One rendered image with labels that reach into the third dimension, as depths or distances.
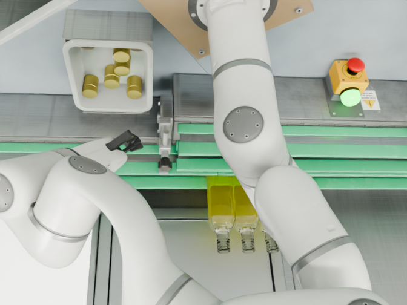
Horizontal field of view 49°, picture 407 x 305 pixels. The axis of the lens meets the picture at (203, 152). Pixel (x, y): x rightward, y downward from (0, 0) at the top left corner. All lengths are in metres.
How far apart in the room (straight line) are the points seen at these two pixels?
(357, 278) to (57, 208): 0.36
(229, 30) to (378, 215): 0.84
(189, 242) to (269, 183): 0.61
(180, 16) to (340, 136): 0.49
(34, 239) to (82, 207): 0.07
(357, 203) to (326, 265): 0.84
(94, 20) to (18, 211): 0.47
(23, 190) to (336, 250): 0.38
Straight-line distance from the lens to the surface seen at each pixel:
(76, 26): 0.94
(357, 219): 1.36
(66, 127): 1.12
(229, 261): 1.17
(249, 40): 0.71
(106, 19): 0.94
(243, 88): 0.65
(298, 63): 1.11
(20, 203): 0.58
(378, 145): 1.12
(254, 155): 0.61
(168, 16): 0.83
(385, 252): 1.36
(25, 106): 1.18
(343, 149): 1.08
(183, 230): 1.19
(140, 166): 1.07
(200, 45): 0.90
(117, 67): 0.98
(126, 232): 0.50
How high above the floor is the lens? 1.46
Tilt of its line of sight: 30 degrees down
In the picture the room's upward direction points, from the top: 177 degrees clockwise
